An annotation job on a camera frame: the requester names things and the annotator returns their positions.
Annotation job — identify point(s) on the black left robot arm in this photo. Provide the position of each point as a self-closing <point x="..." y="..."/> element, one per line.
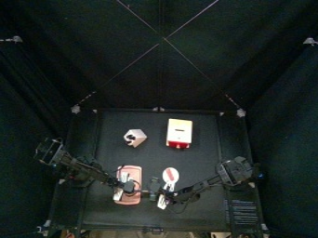
<point x="79" y="169"/>

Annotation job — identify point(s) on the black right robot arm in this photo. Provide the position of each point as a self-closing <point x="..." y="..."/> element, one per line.
<point x="231" y="172"/>

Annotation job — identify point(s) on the black toy sushi roll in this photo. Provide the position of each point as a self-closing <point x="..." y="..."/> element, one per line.
<point x="153" y="185"/>

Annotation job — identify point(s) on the pink cutting board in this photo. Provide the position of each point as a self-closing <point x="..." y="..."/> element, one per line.
<point x="132" y="173"/>

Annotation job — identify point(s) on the round white red-striped disc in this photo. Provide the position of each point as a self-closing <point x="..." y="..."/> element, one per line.
<point x="169" y="175"/>

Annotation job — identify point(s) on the white cube with dark marks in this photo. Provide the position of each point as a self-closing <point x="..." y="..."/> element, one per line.
<point x="135" y="138"/>

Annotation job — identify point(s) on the cream box with red end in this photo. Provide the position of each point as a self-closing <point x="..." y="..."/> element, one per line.
<point x="179" y="132"/>

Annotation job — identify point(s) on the grey frame clamp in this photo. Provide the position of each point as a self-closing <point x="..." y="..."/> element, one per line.
<point x="75" y="108"/>
<point x="14" y="39"/>
<point x="240" y="112"/>
<point x="157" y="109"/>
<point x="308" y="41"/>

